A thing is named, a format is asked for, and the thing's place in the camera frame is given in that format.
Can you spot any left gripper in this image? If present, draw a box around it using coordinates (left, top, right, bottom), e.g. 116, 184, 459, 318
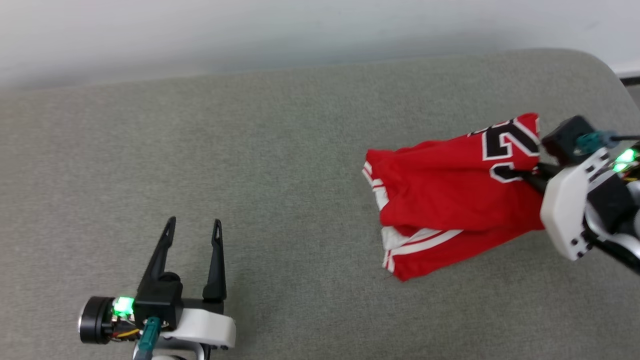
78, 215, 237, 351

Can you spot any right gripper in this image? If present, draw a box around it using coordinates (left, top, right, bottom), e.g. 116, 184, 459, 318
511, 142, 640, 262

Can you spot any red basketball jersey white trim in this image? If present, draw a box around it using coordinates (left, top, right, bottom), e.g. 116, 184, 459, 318
362, 112, 552, 282

